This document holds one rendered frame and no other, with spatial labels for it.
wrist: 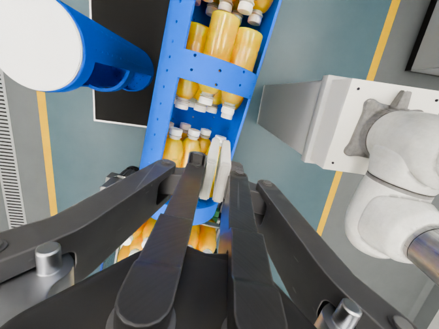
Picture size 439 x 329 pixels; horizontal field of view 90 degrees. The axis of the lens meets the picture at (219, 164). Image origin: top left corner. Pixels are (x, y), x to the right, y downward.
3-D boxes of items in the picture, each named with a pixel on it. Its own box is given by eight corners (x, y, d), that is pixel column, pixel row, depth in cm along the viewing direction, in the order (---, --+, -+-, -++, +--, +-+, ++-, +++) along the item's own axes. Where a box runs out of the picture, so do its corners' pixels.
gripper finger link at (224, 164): (220, 163, 15) (231, 166, 15) (223, 138, 21) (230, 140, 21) (211, 202, 16) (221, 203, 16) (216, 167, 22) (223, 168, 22)
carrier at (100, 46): (102, 68, 149) (136, 100, 156) (-33, 41, 66) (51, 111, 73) (129, 35, 143) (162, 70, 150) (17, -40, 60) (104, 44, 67)
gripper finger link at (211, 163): (208, 201, 16) (198, 199, 16) (213, 166, 22) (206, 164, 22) (217, 162, 15) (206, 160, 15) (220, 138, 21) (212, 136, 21)
